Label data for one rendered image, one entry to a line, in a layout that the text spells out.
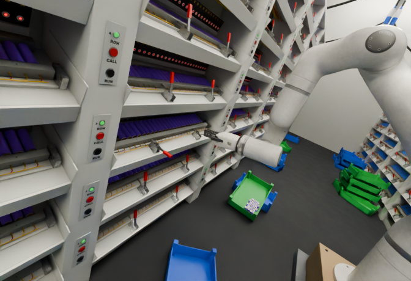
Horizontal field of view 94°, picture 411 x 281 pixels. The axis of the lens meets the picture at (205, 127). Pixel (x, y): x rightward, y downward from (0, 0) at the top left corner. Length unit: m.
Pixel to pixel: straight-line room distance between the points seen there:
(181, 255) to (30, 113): 0.84
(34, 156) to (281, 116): 0.69
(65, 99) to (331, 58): 0.68
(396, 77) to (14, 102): 0.85
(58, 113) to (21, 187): 0.18
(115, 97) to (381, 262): 0.78
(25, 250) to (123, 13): 0.59
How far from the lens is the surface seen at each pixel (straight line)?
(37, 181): 0.56
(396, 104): 0.68
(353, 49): 0.65
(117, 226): 0.95
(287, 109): 0.71
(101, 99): 0.48
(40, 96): 0.46
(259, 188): 1.56
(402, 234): 0.72
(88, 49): 0.43
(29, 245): 0.69
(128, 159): 0.64
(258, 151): 0.75
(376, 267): 0.76
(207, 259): 1.08
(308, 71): 0.71
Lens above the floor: 0.84
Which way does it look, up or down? 19 degrees down
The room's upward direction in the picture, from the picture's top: 20 degrees clockwise
